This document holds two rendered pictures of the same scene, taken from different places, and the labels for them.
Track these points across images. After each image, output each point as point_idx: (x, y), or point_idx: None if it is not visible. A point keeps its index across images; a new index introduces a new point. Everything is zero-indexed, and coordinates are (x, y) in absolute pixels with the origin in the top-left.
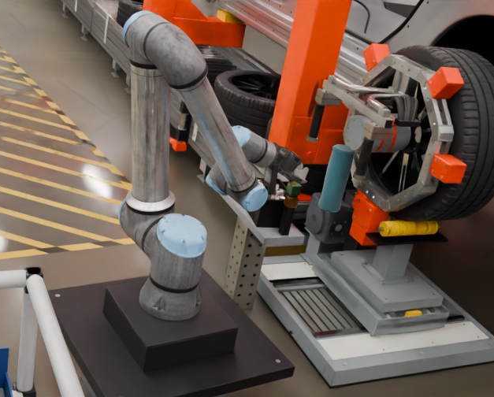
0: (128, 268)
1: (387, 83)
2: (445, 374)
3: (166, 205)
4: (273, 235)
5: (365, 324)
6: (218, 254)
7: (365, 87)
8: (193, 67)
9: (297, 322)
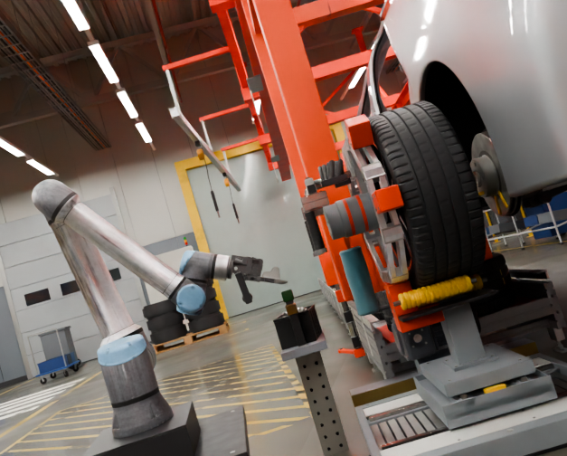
0: (251, 450)
1: None
2: (562, 451)
3: (123, 334)
4: (292, 349)
5: (443, 421)
6: (347, 417)
7: None
8: (52, 196)
9: (368, 441)
